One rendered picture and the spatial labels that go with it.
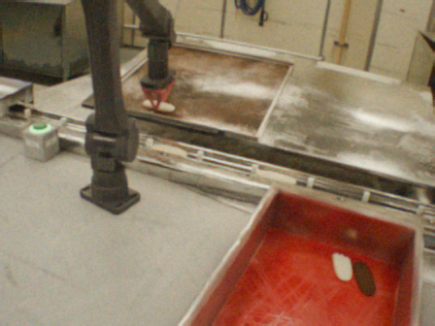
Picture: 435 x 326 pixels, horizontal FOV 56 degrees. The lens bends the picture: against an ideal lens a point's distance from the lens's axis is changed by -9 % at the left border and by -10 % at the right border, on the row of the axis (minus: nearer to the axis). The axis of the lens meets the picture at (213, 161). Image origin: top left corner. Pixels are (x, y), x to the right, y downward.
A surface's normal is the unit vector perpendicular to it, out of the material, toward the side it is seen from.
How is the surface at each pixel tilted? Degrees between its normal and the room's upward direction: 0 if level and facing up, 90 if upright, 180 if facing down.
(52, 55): 90
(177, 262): 0
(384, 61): 90
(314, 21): 90
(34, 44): 89
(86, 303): 0
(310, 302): 0
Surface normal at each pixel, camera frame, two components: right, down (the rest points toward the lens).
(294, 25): -0.33, 0.43
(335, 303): 0.09, -0.88
